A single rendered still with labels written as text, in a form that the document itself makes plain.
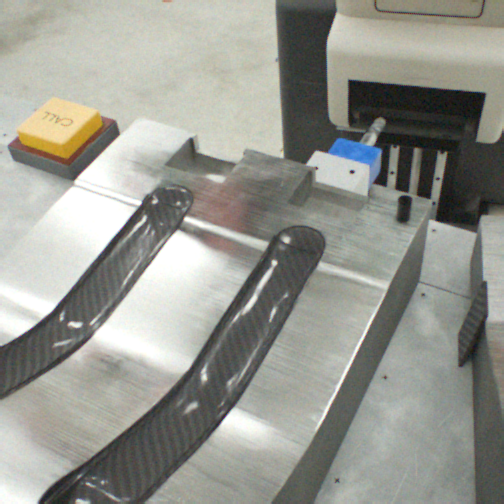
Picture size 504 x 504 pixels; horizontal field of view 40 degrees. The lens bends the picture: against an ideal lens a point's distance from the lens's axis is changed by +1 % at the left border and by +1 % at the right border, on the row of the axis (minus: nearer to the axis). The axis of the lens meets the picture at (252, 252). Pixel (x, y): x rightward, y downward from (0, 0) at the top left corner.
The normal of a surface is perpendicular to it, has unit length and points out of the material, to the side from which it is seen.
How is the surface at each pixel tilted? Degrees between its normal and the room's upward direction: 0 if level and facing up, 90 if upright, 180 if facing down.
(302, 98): 90
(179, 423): 24
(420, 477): 0
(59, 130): 0
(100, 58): 0
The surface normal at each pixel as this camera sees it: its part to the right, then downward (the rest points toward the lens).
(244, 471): 0.14, -0.90
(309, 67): -0.29, 0.72
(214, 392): -0.04, -0.78
